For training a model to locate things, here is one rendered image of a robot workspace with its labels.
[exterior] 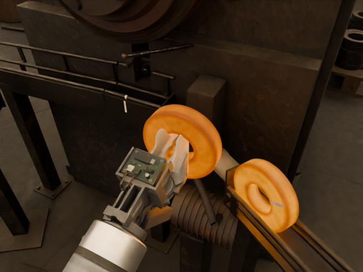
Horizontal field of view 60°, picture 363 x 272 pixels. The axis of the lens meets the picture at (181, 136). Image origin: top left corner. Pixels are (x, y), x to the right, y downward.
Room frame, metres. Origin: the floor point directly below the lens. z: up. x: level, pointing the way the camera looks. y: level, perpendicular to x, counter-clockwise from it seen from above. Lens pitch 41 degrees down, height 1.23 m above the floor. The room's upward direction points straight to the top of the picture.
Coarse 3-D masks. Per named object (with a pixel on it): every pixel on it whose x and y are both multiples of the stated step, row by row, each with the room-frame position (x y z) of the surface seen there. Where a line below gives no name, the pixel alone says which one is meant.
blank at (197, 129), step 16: (160, 112) 0.45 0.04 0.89; (176, 112) 0.44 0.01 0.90; (192, 112) 0.44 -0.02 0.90; (144, 128) 0.46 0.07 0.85; (160, 128) 0.44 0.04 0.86; (176, 128) 0.43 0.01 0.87; (192, 128) 0.42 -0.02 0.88; (208, 128) 0.42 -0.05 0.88; (192, 144) 0.42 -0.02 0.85; (208, 144) 0.40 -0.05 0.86; (192, 160) 0.41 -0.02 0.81; (208, 160) 0.40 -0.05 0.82; (192, 176) 0.41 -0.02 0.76
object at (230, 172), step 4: (240, 164) 0.49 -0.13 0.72; (232, 168) 0.48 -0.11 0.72; (236, 168) 0.48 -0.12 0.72; (228, 172) 0.47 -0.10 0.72; (232, 172) 0.47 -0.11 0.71; (228, 176) 0.47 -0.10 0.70; (232, 176) 0.47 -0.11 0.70; (228, 180) 0.47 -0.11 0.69; (232, 180) 0.47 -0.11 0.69; (228, 184) 0.47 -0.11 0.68; (232, 184) 0.47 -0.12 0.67; (228, 200) 0.46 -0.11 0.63
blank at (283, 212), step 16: (256, 160) 0.45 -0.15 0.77; (240, 176) 0.45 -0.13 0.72; (256, 176) 0.42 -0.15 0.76; (272, 176) 0.40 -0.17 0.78; (240, 192) 0.44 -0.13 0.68; (256, 192) 0.44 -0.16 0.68; (272, 192) 0.38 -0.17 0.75; (288, 192) 0.37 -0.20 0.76; (256, 208) 0.40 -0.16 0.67; (272, 208) 0.37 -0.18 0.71; (288, 208) 0.35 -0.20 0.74; (272, 224) 0.36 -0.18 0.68; (288, 224) 0.34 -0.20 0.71
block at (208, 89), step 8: (200, 80) 0.71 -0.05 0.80; (208, 80) 0.71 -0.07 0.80; (216, 80) 0.71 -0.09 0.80; (224, 80) 0.71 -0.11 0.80; (192, 88) 0.67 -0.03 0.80; (200, 88) 0.67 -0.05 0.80; (208, 88) 0.67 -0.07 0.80; (216, 88) 0.67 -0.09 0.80; (224, 88) 0.69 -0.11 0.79; (192, 96) 0.66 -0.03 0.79; (200, 96) 0.65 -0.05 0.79; (208, 96) 0.64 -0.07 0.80; (216, 96) 0.65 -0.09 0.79; (224, 96) 0.70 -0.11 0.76; (192, 104) 0.66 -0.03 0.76; (200, 104) 0.65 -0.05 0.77; (208, 104) 0.64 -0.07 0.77; (216, 104) 0.65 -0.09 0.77; (224, 104) 0.71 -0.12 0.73; (200, 112) 0.65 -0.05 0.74; (208, 112) 0.64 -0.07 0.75; (216, 112) 0.65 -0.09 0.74; (216, 120) 0.66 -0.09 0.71; (216, 128) 0.66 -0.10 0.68
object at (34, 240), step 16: (0, 96) 0.89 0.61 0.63; (0, 176) 0.79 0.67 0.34; (0, 192) 0.75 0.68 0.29; (0, 208) 0.75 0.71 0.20; (16, 208) 0.78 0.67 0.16; (48, 208) 0.89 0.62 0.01; (0, 224) 0.81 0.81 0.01; (16, 224) 0.75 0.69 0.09; (32, 224) 0.81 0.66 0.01; (0, 240) 0.73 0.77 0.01; (16, 240) 0.73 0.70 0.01; (32, 240) 0.73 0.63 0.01
